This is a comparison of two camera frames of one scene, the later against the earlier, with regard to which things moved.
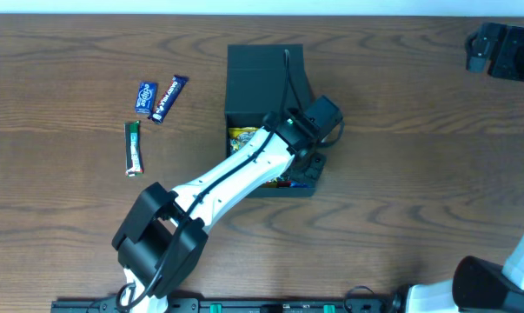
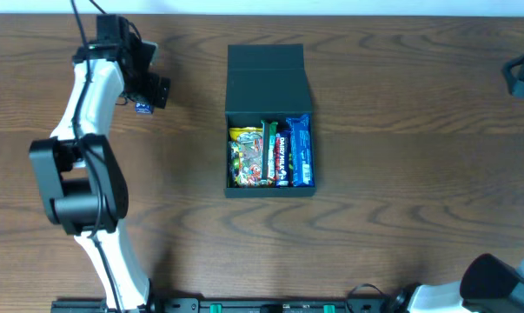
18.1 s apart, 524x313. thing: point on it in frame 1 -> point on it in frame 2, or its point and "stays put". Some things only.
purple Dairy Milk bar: (169, 98) -> (282, 160)
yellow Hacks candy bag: (238, 137) stays put
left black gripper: (312, 176) -> (155, 81)
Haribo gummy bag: (277, 184) -> (246, 160)
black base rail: (227, 305) stays put
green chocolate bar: (134, 163) -> (268, 140)
